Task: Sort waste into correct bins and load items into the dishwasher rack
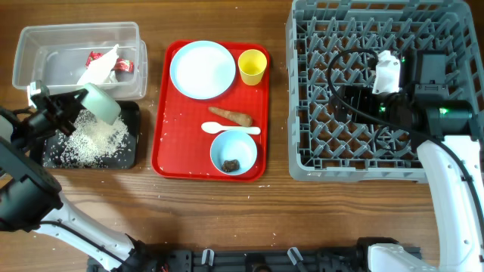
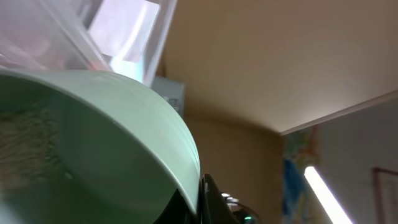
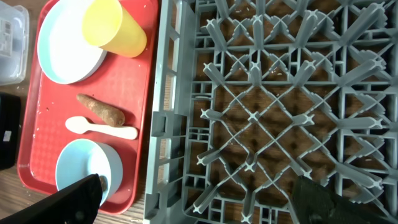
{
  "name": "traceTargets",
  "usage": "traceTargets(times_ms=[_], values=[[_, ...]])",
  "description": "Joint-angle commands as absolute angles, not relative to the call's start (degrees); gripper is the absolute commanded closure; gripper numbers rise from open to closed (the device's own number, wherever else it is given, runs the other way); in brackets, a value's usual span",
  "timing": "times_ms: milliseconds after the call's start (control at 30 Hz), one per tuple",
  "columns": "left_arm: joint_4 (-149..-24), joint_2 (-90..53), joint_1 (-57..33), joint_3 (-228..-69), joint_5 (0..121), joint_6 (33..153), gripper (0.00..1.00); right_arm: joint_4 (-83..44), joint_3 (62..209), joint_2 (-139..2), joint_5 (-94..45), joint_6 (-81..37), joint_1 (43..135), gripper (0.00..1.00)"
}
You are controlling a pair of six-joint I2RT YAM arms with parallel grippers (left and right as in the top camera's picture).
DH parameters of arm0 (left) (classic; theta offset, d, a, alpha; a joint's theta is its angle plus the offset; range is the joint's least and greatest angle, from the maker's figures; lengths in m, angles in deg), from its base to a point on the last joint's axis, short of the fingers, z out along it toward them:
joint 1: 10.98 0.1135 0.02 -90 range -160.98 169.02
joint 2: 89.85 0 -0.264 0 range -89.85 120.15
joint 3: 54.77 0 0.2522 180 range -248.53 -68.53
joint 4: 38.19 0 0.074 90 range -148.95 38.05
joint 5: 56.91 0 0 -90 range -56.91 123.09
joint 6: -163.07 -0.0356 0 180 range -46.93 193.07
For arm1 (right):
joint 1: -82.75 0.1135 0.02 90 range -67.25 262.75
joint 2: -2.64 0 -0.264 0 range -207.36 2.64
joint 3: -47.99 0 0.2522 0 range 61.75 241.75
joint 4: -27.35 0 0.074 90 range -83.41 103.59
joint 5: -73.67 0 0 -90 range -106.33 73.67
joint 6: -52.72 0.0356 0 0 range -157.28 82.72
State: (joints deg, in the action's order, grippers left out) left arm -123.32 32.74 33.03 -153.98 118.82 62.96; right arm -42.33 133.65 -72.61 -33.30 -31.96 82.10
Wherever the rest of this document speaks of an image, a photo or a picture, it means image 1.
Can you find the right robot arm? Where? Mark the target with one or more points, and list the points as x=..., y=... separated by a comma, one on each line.
x=410, y=94

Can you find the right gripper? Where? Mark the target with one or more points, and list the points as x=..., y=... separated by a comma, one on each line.
x=361, y=95

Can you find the red wrapper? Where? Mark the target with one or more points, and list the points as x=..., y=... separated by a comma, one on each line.
x=124, y=65
x=93, y=56

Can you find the grey dishwasher rack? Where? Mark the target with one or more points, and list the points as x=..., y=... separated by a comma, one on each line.
x=323, y=52

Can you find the black food waste tray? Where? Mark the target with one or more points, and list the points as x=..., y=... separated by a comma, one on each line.
x=130, y=113

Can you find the green bowl with rice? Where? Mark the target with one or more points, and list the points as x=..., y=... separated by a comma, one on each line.
x=102, y=105

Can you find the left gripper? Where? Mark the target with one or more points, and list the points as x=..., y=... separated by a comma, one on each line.
x=66, y=105

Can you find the white rice pile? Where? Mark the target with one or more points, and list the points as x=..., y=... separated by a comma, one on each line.
x=92, y=143

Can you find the clear plastic waste bin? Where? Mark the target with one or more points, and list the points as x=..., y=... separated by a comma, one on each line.
x=57, y=54

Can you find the white plastic spoon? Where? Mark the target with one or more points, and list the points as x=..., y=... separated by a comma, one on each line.
x=215, y=128

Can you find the brown carrot piece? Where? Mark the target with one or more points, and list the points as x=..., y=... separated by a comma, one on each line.
x=239, y=118

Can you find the red serving tray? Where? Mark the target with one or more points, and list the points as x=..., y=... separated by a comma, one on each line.
x=181, y=148

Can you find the dark brown food lump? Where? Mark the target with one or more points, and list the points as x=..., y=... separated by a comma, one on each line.
x=230, y=166

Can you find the yellow plastic cup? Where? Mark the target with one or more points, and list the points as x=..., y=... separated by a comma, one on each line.
x=252, y=64

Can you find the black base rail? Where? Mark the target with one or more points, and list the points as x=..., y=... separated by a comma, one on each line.
x=291, y=260

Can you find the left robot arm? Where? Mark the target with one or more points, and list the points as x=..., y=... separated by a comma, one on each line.
x=33, y=199

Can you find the light blue plate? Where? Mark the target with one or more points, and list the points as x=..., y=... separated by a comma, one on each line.
x=202, y=70

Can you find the light blue bowl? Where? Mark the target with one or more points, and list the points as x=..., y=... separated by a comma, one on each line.
x=230, y=146

